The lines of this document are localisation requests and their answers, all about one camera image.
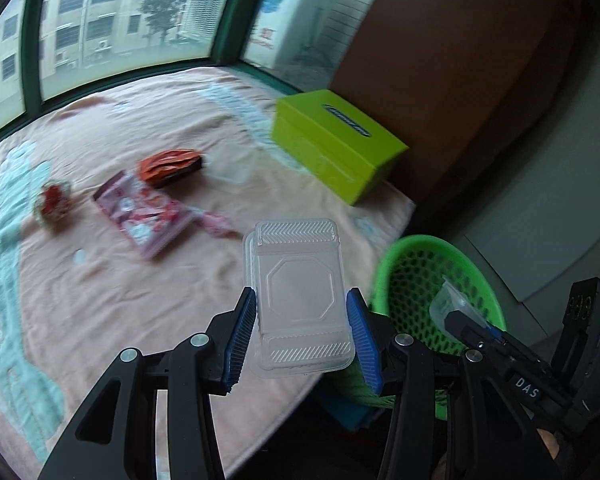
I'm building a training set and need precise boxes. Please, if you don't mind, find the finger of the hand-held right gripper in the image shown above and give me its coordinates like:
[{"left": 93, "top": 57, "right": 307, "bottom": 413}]
[{"left": 445, "top": 310, "right": 573, "bottom": 413}]

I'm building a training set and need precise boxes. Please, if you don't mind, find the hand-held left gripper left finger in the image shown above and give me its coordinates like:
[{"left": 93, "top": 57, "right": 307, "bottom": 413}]
[{"left": 37, "top": 286, "right": 257, "bottom": 480}]

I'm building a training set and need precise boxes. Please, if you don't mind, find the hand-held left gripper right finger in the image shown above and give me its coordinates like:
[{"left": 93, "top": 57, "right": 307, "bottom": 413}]
[{"left": 346, "top": 288, "right": 553, "bottom": 480}]

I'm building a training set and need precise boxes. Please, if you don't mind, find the clear plastic cup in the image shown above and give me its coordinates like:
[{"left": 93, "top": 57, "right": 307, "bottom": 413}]
[{"left": 429, "top": 276, "right": 496, "bottom": 333}]

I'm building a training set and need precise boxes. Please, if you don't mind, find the clear plastic tray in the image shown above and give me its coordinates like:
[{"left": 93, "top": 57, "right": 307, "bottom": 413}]
[{"left": 242, "top": 217, "right": 355, "bottom": 378}]

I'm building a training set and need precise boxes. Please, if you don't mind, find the green plastic basket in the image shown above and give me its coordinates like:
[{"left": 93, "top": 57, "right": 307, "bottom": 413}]
[{"left": 325, "top": 235, "right": 507, "bottom": 423}]

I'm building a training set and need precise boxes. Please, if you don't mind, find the small pink wrapper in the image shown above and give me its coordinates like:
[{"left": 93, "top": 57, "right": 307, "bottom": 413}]
[{"left": 192, "top": 207, "right": 243, "bottom": 238}]

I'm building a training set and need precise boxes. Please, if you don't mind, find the pink snack packet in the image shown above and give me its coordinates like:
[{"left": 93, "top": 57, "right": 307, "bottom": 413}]
[{"left": 92, "top": 170, "right": 196, "bottom": 261}]

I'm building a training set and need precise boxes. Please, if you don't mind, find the red snack packet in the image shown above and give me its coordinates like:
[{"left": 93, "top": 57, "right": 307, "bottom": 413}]
[{"left": 137, "top": 148, "right": 205, "bottom": 189}]

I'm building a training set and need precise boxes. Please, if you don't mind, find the green tissue box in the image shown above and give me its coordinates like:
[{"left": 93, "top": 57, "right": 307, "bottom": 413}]
[{"left": 271, "top": 89, "right": 410, "bottom": 206}]

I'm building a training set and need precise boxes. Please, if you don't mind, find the crumpled red white wrapper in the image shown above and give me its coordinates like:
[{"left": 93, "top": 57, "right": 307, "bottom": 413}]
[{"left": 34, "top": 182, "right": 73, "bottom": 226}]

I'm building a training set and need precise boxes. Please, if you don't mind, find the brown wooden wardrobe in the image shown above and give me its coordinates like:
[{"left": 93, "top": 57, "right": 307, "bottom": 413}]
[{"left": 330, "top": 0, "right": 596, "bottom": 211}]

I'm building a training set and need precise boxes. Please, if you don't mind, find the white printed outdoor panel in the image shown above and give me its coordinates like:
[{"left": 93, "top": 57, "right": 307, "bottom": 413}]
[{"left": 245, "top": 0, "right": 301, "bottom": 68}]

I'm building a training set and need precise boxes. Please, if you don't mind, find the white louvered panel outside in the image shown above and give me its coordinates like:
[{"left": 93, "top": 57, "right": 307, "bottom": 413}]
[{"left": 182, "top": 0, "right": 240, "bottom": 43}]

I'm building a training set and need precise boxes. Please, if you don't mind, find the tree outside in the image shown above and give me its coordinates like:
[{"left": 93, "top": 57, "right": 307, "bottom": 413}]
[{"left": 139, "top": 0, "right": 191, "bottom": 46}]

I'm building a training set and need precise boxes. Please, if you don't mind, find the apartment building outside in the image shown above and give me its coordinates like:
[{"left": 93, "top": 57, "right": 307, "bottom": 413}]
[{"left": 0, "top": 0, "right": 201, "bottom": 116}]

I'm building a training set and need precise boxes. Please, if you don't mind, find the dark green window frame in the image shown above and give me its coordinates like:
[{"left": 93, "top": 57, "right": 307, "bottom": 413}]
[{"left": 0, "top": 0, "right": 401, "bottom": 146}]

